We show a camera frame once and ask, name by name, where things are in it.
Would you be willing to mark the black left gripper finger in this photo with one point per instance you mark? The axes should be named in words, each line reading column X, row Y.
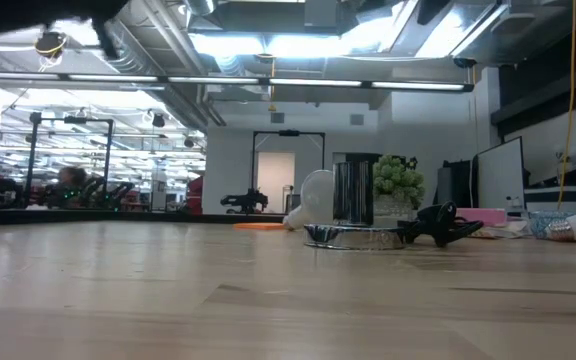
column 105, row 37

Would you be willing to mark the large white flood lightbulb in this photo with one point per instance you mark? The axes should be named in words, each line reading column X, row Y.
column 313, row 197

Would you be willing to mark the chrome lamp socket base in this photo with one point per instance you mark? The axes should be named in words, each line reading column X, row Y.
column 353, row 200

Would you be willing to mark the background black robot arm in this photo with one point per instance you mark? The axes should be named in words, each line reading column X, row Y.
column 245, row 201

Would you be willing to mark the black ceiling device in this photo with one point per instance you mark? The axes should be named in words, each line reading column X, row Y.
column 50, row 44

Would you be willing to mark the long black light bar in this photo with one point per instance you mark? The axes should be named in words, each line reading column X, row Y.
column 218, row 80

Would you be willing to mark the person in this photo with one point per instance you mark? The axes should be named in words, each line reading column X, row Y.
column 70, row 182

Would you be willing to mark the orange sticky note pad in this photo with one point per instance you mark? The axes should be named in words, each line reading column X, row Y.
column 259, row 226

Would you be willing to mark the green artificial plant in pot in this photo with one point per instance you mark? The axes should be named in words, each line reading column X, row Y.
column 398, row 182

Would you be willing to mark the pink pencil case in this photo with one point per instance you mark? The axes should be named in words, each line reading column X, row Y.
column 483, row 216

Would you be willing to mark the blue round speckled sponge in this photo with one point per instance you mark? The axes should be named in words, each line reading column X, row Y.
column 543, row 222

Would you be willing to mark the black aluminium table frame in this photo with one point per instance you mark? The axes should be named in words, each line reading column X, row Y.
column 118, row 216

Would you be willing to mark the white board with black frame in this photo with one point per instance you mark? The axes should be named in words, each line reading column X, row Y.
column 500, row 175

